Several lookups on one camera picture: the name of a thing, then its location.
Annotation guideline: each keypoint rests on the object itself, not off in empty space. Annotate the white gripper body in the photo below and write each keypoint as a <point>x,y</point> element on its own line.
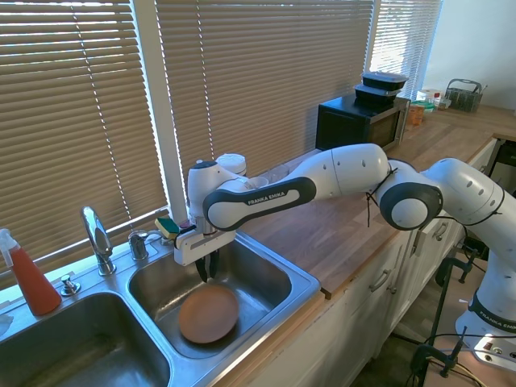
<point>201,246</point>

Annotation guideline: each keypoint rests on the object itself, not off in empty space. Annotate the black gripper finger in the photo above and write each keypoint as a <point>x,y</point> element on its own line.
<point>202,272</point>
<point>214,264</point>

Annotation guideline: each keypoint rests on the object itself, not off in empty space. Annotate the orange plastic plate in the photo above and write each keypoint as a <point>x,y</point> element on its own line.
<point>207,314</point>

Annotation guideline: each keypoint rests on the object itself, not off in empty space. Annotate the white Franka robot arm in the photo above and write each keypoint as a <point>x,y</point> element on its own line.
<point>346,177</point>

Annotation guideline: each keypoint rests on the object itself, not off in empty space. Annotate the stainless double basin sink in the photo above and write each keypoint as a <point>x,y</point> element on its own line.
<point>262,282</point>

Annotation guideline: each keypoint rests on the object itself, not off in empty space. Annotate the chrome sink faucet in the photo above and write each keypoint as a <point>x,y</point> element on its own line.
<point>96,238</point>

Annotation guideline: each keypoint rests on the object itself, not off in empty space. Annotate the chrome sink knob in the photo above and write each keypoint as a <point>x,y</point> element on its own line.
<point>70,285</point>

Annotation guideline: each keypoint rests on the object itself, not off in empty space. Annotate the yellow green sponge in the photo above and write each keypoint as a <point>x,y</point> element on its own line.
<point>167,227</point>

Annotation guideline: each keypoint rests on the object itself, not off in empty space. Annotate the chrome soap dispenser pump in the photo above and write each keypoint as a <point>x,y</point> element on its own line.
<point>139,244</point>

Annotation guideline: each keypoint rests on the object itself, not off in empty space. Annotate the white wipes canister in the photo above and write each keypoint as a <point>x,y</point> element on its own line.
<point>233,162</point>

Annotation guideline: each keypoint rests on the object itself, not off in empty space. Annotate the white window mullion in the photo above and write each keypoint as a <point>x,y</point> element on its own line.
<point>163,121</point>

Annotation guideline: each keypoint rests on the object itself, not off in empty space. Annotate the white kitchen cabinets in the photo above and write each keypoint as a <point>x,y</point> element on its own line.
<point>363,306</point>

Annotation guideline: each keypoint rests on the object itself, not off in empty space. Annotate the red spray bottle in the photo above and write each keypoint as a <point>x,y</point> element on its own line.
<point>34,282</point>

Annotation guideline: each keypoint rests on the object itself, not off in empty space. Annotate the medium beige window blind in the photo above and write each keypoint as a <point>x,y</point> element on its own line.
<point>262,80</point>

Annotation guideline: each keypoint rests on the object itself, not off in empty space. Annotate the black microwave oven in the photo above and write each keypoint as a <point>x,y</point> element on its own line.
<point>342,121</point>

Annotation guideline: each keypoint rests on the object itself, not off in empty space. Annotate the wide beige window blind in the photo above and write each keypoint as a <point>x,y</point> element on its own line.
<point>60,121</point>

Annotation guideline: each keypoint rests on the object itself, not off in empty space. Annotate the black food container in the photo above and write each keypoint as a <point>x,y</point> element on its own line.
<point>385,80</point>
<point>373,96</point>

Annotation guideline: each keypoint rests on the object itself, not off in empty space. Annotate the black bar clamp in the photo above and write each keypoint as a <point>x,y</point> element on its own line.
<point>437,354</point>
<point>461,266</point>

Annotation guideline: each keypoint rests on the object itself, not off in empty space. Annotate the orange cardboard box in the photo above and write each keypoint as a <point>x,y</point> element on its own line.
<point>416,115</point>

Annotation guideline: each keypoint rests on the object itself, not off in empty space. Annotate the green lidded container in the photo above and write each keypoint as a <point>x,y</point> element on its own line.
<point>423,105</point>

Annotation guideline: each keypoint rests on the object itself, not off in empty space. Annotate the white plastic container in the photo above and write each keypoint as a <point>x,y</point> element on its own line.
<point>429,94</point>

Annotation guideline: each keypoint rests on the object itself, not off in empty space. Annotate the narrow beige window blind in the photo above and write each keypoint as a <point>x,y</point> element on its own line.
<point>403,36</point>

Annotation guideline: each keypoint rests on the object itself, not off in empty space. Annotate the grey cutlery caddy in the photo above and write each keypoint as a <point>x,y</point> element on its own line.
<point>463,94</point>

